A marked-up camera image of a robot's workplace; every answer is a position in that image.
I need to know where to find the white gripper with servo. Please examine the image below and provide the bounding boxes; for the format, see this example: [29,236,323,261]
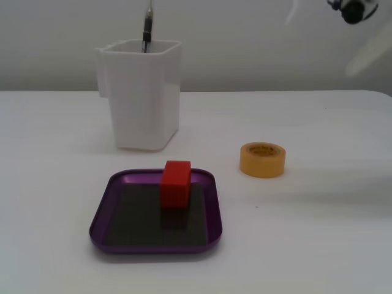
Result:
[284,0,392,77]

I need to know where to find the red cube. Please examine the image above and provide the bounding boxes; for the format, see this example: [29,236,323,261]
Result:
[159,160,193,209]

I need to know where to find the yellow tape roll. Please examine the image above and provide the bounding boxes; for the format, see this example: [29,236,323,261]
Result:
[239,141,287,179]

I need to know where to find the black pen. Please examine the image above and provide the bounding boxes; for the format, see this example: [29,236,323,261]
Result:
[141,0,154,53]

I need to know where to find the white plastic container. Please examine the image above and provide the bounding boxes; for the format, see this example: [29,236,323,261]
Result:
[94,39,183,151]

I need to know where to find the purple metal tray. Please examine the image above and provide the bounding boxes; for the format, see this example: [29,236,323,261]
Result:
[89,167,223,255]

